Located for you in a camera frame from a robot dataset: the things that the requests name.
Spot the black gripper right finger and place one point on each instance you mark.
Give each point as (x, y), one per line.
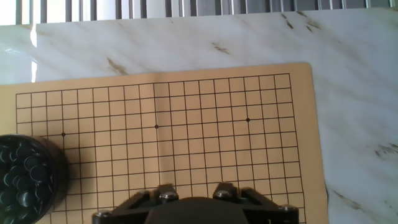
(264, 211)

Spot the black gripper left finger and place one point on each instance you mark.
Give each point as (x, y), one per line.
(133, 205)

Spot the tan go board mat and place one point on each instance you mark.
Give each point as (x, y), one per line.
(186, 140)

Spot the black round stone bowl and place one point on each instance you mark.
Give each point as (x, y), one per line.
(60, 174)

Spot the pile of black go stones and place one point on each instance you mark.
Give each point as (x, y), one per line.
(31, 174)

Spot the white marble pattern sheet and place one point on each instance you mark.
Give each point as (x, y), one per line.
(186, 40)

